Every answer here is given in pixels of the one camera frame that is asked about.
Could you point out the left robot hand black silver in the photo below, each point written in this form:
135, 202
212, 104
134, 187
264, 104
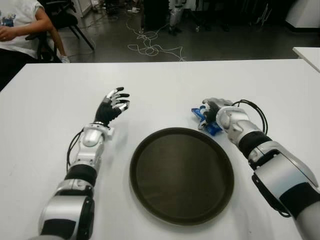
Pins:
106, 112

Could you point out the right robot hand black silver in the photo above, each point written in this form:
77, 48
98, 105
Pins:
212, 112

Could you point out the blue Oreo cookie pack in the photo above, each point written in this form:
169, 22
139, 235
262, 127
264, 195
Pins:
196, 112

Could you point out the right robot arm silver black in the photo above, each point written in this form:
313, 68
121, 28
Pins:
270, 162

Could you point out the left robot arm silver black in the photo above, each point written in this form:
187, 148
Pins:
90, 147

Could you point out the round dark brown tray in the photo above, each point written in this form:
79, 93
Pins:
181, 177

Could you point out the black stand with caster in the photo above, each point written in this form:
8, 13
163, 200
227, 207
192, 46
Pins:
197, 28

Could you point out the black office chair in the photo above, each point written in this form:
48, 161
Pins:
63, 21

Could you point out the silver humanoid robot legs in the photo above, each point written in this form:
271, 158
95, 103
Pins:
175, 17

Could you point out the white storage unit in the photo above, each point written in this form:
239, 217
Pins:
83, 7

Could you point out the black cabinet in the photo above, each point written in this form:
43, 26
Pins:
155, 15

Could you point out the white side table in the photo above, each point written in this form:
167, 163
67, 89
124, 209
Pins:
308, 53

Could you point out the seated person in white shirt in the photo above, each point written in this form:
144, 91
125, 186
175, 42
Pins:
20, 30

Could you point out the white angled cabinet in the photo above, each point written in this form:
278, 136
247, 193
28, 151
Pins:
303, 12

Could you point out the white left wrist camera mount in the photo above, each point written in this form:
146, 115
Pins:
111, 132

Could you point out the folded metal frame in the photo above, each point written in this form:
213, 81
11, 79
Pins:
263, 15

